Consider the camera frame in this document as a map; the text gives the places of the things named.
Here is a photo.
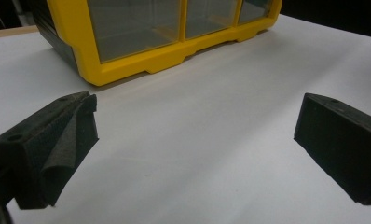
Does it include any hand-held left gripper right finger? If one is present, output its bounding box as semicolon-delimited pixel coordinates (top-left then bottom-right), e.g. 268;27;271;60
293;91;371;206

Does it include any set of clear cabinet drawers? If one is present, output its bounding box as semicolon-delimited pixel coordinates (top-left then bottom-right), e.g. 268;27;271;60
87;0;274;63

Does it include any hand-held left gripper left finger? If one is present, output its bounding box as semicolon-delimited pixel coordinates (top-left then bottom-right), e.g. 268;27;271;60
0;91;100;210

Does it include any yellow black organizer cabinet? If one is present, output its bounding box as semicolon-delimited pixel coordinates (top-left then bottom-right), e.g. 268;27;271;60
31;0;283;88

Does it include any wooden table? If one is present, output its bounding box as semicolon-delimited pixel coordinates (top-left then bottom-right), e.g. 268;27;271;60
0;25;40;40

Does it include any white board sheet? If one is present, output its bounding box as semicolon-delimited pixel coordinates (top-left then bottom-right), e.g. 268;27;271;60
0;13;371;224

